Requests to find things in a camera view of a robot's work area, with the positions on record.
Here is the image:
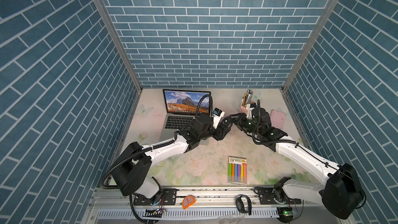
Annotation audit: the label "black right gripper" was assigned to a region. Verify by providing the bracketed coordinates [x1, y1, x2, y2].
[228, 113, 261, 138]

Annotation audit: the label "silver laptop with mountain wallpaper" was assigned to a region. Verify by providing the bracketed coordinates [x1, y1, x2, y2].
[160, 89, 211, 141]

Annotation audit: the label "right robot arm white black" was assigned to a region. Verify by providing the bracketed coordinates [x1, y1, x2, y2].
[222, 102, 367, 219]

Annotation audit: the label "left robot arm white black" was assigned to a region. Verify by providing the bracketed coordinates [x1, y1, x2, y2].
[99, 94, 233, 201]

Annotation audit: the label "pink pen holder cup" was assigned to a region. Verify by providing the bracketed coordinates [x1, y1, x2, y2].
[239, 105, 248, 114]

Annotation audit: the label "pens in cup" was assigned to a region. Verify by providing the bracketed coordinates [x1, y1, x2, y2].
[242, 89, 253, 107]

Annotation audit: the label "pack of coloured markers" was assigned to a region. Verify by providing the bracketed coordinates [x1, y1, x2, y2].
[228, 156, 247, 185]

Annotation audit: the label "white fabric butterfly decoration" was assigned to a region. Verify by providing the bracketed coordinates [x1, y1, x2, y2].
[137, 104, 153, 116]

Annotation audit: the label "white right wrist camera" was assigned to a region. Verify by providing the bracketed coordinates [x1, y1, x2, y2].
[246, 104, 255, 120]

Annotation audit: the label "orange tool on rail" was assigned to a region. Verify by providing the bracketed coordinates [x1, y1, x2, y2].
[181, 195, 196, 209]

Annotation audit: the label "black wristwatch on rail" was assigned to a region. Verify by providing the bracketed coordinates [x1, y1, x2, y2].
[235, 195, 252, 216]

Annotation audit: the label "aluminium mounting rail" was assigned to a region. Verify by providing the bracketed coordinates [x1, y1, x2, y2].
[83, 185, 346, 222]

